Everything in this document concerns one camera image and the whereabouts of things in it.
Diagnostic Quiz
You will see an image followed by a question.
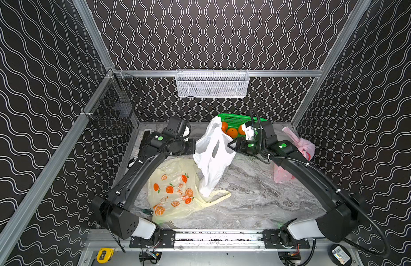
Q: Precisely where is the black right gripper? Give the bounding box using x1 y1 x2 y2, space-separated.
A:
227 136 267 156

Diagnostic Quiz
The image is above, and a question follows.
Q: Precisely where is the large orange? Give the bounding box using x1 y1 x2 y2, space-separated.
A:
238 124 245 136

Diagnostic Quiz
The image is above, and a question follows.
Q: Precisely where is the white plastic bag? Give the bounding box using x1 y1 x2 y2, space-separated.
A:
193 116 236 197

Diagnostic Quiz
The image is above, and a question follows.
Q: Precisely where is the pink plastic bag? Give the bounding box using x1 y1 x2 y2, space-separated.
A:
273 126 315 184

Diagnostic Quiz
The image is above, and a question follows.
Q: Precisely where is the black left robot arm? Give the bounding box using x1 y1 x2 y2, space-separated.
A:
92 117 196 244

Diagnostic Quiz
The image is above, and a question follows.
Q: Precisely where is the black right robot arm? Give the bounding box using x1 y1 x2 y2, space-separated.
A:
227 109 390 258

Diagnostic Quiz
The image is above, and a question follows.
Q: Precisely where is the orange centre bottom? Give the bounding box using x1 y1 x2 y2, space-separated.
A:
226 127 238 139

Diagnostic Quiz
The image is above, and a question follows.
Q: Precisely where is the orange far left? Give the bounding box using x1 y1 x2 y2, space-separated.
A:
222 122 228 134

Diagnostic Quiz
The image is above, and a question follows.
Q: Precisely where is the green plastic basket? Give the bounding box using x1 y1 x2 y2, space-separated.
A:
217 113 251 127

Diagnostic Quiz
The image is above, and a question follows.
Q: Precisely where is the yellow bag with orange print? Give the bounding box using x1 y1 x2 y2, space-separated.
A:
147 158 232 224

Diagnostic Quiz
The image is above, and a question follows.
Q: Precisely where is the yellow tape measure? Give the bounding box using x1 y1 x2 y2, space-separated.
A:
96 248 115 264

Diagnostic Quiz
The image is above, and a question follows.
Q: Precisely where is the black round device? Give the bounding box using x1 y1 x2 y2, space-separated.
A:
328 244 353 266

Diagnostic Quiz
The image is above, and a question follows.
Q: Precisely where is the socket set rail holder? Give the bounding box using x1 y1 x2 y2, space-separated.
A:
127 129 150 168

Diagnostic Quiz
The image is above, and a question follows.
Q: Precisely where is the white wire mesh basket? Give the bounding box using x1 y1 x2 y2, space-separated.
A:
175 69 250 98

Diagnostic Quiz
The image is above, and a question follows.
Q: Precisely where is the black wire basket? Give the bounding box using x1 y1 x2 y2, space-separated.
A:
87 75 133 135

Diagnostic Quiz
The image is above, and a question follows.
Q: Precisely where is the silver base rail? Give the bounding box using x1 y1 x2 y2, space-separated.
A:
129 229 310 251

